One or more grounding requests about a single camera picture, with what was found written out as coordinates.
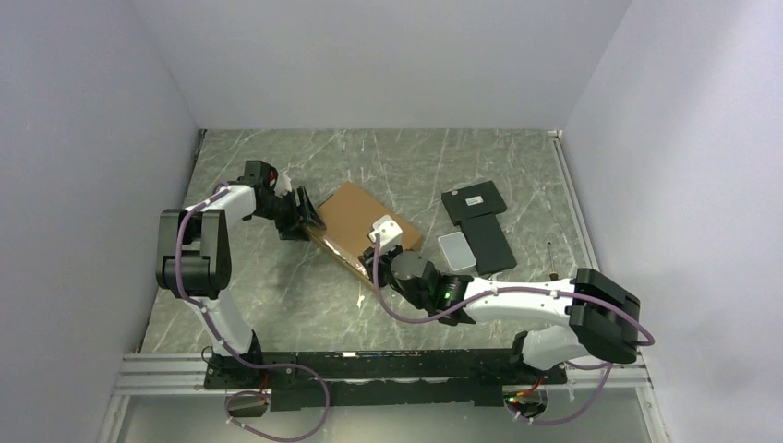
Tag brown cardboard express box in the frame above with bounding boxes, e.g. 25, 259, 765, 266
306, 181, 424, 288

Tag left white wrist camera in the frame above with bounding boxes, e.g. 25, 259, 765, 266
274, 172, 293, 198

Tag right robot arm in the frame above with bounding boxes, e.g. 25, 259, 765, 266
360, 246, 654, 383

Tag black square box with label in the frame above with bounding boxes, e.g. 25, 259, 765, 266
440, 181, 508, 226

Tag white rounded power bank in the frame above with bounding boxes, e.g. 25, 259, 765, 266
438, 232, 476, 272

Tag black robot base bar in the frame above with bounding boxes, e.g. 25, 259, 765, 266
204, 349, 567, 412

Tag yellow black screwdriver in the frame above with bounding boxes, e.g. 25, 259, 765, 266
547, 241, 559, 281

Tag aluminium frame rail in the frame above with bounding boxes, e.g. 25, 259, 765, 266
115, 129, 667, 442

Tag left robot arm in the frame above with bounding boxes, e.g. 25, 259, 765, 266
155, 161, 326, 388

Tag black flat rectangular box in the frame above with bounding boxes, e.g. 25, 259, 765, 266
460, 214, 517, 275

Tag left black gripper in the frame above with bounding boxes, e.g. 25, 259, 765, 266
255, 186, 326, 241

